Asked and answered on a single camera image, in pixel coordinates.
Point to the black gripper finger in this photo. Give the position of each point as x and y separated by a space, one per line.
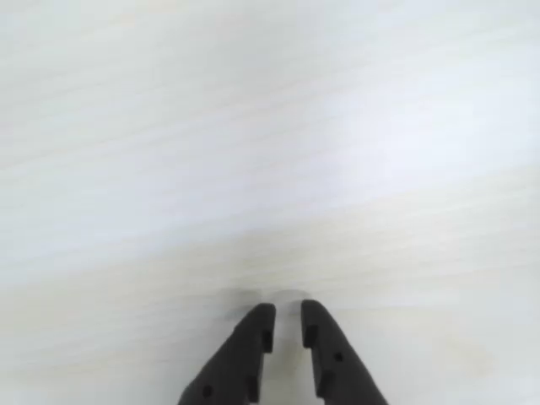
236 363
337 371

